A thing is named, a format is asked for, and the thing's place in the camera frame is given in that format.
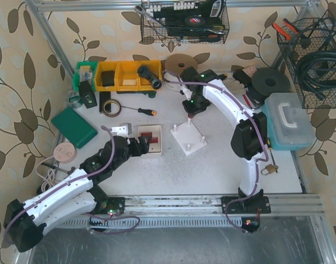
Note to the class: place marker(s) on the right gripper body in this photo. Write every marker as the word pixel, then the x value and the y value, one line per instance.
pixel 192 110

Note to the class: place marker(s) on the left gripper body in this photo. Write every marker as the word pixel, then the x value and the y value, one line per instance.
pixel 141 144

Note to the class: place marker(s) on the white spring tray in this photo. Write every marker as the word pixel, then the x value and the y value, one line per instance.
pixel 155 134

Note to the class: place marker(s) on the orange black screwdriver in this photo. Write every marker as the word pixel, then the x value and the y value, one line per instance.
pixel 147 112

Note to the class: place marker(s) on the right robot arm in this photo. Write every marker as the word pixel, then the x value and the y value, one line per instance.
pixel 250 128

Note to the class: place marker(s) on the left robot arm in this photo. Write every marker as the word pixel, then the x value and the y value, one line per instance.
pixel 26 223

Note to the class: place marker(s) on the red spring in tray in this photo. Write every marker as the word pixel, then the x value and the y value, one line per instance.
pixel 146 134
pixel 154 140

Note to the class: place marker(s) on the brown tape roll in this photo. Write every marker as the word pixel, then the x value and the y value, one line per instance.
pixel 111 108

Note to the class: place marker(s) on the beige work glove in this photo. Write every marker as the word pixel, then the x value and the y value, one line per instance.
pixel 234 86

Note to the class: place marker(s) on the black brush with sponge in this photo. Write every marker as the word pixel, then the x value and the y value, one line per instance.
pixel 244 75

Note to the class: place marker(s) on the green foam pad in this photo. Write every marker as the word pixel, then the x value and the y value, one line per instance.
pixel 74 127

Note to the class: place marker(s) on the round sanding disc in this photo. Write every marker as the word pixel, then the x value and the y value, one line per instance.
pixel 65 152

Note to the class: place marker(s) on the grey pipe fitting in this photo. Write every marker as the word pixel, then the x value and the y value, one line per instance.
pixel 144 72

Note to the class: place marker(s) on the black battery charger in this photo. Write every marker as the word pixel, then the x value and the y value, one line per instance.
pixel 87 94

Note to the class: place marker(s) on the glass jar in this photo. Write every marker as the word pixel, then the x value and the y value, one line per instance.
pixel 74 100

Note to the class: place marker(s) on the black foam disc spool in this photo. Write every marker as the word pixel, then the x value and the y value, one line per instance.
pixel 266 81

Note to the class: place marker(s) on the yellow storage bins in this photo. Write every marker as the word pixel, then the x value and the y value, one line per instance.
pixel 126 76

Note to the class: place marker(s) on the black box in bin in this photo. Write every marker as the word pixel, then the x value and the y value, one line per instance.
pixel 107 78

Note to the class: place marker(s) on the yellow black screwdriver by toolbox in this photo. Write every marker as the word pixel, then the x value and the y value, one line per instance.
pixel 272 156

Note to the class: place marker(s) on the green storage bin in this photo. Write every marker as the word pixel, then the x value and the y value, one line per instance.
pixel 85 71

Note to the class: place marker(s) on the teal clear toolbox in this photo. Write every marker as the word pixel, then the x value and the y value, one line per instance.
pixel 289 127

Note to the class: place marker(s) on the white four-peg base plate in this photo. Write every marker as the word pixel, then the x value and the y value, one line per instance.
pixel 188 137

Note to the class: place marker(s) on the white cable spool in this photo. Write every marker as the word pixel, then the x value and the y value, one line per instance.
pixel 174 66

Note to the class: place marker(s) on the wire basket with tools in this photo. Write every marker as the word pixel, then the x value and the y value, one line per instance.
pixel 177 22

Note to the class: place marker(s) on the aluminium rail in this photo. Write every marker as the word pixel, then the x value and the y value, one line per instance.
pixel 214 205

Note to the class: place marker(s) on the orange handled pliers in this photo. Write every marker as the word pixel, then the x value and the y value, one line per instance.
pixel 283 30

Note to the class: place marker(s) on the wire basket with hoses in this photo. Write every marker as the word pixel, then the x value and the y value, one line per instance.
pixel 310 57

